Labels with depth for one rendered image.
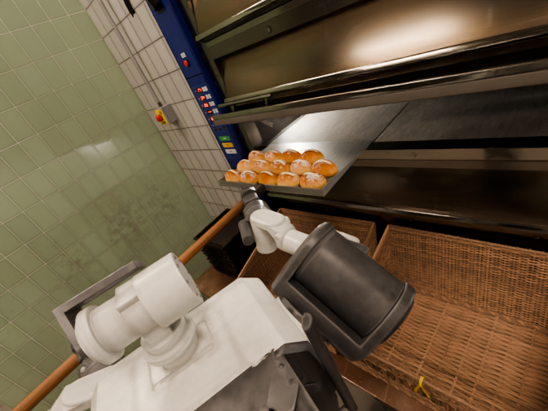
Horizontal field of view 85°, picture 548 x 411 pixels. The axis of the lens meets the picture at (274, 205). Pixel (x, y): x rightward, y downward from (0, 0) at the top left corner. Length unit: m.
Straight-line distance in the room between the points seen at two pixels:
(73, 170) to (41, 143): 0.20
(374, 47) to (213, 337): 0.84
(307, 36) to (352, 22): 0.17
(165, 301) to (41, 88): 1.86
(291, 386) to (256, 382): 0.04
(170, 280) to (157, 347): 0.08
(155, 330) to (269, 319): 0.12
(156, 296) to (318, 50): 0.92
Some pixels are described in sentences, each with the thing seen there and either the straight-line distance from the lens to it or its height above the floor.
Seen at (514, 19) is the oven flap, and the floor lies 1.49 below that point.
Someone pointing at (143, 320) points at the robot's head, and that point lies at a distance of 0.35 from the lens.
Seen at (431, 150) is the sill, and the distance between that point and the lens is 1.06.
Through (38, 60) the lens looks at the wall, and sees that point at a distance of 2.13.
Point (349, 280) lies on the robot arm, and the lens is 0.39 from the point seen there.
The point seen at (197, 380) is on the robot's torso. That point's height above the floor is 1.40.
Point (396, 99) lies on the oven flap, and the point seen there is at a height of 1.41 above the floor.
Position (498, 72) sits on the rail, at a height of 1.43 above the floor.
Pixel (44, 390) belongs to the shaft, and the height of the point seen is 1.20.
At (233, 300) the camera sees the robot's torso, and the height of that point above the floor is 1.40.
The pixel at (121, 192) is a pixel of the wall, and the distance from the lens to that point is 2.16.
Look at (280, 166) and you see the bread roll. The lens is 1.14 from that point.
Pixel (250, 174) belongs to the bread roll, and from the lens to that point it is 1.18.
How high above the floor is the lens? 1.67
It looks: 30 degrees down
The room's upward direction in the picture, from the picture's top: 25 degrees counter-clockwise
